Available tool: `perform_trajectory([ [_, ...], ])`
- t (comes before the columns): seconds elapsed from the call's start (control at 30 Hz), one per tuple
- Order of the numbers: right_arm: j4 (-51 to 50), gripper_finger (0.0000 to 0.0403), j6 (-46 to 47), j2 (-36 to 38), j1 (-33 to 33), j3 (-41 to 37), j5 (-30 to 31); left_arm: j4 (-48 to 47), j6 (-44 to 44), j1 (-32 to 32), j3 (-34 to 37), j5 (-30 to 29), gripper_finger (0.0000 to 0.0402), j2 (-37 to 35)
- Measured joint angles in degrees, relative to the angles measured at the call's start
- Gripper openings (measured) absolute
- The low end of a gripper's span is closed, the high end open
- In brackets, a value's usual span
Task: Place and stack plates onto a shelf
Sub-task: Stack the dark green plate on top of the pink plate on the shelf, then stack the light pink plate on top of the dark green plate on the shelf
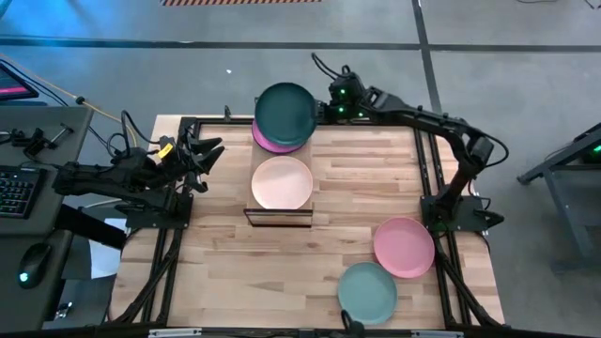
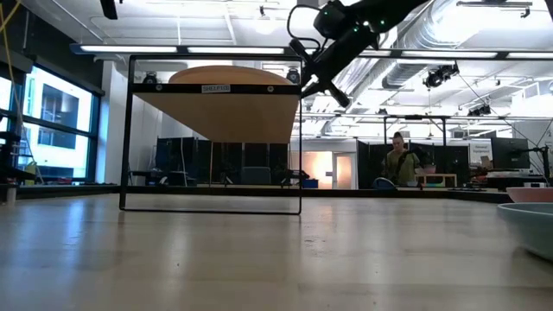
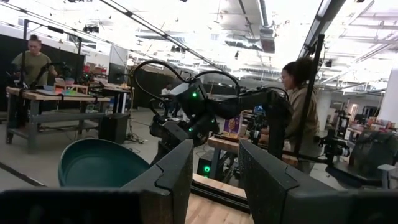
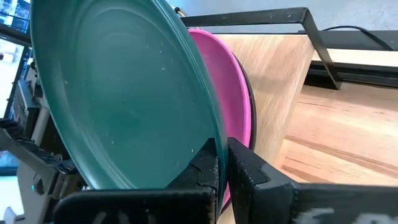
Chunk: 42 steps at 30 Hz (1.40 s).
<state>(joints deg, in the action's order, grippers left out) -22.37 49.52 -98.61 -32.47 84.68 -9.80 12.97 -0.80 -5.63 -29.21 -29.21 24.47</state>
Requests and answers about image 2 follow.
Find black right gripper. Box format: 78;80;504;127
288;29;381;109

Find peach plate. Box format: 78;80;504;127
168;65;296;86

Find round ceiling lamp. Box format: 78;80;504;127
252;6;277;35

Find grey chair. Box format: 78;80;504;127
240;166;272;186

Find person in olive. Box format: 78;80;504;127
380;131;423;187

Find blue chair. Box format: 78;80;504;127
372;176;397;191

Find black spotlight cluster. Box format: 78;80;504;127
422;63;461;90

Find large window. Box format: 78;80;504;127
0;64;105;185

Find low wooden table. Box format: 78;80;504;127
413;173;458;187

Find white sign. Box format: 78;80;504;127
469;140;493;166

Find black monitor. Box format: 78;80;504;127
491;136;531;170

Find black boom stand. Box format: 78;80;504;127
511;145;553;182

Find salmon pink plate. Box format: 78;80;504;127
505;187;553;204

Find teal bowl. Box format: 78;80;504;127
496;201;553;263

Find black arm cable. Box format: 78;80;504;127
286;3;323;51

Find black partition wall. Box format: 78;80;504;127
155;136;289;187

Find black wire dish rack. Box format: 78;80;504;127
118;54;303;216

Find silver ventilation duct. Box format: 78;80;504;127
345;0;489;90

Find black metal frame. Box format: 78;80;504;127
382;114;448;148

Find yellow cable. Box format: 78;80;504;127
0;0;23;130

